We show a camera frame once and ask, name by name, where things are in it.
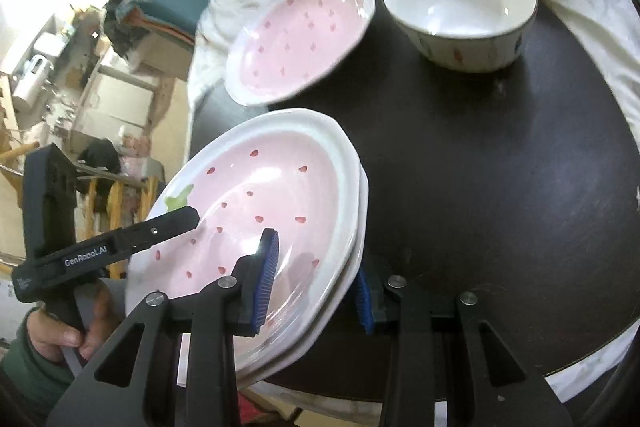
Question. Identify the pink strawberry plate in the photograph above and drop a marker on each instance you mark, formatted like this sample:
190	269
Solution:
270	187
300	42
363	217

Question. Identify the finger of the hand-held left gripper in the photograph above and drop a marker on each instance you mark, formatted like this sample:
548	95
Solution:
165	227

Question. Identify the pink bundle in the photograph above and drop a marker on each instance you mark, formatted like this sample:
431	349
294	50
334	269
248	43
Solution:
137	149

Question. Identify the white kitchen cabinet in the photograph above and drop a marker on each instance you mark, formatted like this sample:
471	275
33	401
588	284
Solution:
115	102

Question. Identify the person's left hand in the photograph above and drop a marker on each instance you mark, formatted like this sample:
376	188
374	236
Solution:
65	337

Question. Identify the white kitchen appliance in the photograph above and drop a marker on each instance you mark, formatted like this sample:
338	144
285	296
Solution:
32	79

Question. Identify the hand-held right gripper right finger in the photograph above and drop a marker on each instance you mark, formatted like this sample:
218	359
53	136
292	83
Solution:
363	302

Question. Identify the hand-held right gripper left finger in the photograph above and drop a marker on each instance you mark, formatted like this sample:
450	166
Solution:
265	279

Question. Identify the yellow wooden stool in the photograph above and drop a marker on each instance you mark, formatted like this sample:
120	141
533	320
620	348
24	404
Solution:
117	202

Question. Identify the person's left forearm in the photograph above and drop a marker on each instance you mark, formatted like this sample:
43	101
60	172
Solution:
25	382

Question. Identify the black bag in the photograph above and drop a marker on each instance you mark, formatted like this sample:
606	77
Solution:
100	157

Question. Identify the black tray board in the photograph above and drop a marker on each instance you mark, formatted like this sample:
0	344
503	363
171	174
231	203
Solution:
475	182

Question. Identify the wooden bed frame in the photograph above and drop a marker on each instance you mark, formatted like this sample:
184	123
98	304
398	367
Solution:
160	57

